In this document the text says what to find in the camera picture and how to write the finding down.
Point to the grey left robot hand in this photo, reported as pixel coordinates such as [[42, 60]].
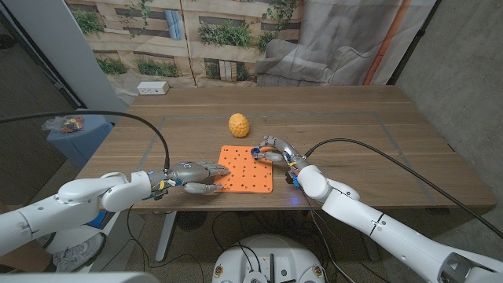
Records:
[[188, 172]]

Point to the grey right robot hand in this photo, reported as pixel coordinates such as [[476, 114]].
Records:
[[287, 151]]

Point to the blue peg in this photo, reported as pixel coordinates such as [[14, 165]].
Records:
[[255, 151]]

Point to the orange peg board toy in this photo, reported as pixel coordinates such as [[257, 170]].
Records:
[[245, 175]]

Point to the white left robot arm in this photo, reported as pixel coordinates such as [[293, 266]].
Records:
[[35, 222]]

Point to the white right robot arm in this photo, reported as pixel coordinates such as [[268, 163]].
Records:
[[373, 224]]

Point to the yellow toy pineapple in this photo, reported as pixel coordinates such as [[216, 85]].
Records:
[[239, 126]]

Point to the black round floor fan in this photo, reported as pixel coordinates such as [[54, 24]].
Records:
[[191, 220]]

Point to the white table leg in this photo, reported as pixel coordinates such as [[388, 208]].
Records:
[[165, 236]]

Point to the white power strip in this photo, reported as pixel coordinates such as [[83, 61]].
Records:
[[152, 87]]

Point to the blue floor mat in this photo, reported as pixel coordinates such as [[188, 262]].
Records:
[[97, 221]]

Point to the white robot torso base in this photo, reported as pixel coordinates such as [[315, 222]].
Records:
[[269, 255]]

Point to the blue stool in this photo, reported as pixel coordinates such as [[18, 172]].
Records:
[[78, 141]]

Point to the plastic bag of toys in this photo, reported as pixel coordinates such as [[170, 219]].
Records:
[[67, 123]]

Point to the grey table leg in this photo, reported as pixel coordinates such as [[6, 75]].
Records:
[[372, 253]]

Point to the grey sneaker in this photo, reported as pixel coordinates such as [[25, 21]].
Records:
[[78, 251]]

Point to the printed fabric backdrop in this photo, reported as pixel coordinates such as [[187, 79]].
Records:
[[236, 23]]

